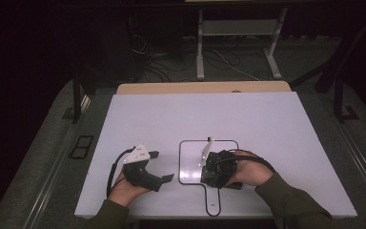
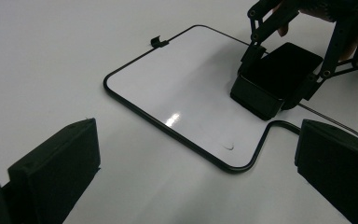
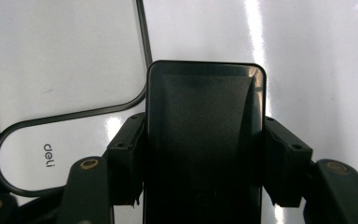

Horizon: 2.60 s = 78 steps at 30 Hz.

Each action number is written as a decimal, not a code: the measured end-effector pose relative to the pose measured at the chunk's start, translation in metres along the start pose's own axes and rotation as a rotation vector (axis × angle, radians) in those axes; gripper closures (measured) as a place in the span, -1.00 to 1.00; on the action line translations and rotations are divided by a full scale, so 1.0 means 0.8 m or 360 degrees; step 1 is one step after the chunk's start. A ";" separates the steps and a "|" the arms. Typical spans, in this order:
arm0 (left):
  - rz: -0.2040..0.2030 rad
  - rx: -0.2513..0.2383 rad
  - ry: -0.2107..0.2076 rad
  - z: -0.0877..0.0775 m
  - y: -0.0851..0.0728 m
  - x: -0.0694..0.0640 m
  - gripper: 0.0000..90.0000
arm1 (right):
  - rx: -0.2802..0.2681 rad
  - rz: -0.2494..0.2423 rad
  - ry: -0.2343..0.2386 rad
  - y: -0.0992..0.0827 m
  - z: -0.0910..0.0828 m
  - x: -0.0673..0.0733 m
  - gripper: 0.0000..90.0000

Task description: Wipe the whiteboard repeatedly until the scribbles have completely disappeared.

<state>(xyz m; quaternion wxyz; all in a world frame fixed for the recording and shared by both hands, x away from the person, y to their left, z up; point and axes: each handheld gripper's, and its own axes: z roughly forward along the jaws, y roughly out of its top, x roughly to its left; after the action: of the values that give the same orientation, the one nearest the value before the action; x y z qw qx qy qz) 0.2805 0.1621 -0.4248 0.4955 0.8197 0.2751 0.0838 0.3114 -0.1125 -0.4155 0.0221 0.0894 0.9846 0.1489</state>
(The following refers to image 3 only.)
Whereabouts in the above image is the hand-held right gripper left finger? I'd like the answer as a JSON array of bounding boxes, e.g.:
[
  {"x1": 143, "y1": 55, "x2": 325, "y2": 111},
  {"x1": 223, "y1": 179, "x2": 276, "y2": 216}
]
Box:
[{"x1": 104, "y1": 112, "x2": 147, "y2": 207}]

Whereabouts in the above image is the small black-framed whiteboard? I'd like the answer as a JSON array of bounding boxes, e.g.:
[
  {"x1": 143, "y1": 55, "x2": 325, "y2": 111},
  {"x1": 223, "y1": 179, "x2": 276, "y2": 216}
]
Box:
[{"x1": 0, "y1": 0, "x2": 358, "y2": 224}]

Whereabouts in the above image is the black whiteboard eraser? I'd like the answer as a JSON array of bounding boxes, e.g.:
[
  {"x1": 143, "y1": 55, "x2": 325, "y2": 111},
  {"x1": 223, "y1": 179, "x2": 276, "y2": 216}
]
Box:
[{"x1": 142, "y1": 59, "x2": 268, "y2": 224}]

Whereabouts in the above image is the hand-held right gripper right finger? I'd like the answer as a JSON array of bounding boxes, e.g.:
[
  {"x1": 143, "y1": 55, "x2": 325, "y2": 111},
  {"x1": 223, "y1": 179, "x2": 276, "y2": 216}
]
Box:
[{"x1": 261, "y1": 116, "x2": 314, "y2": 208}]

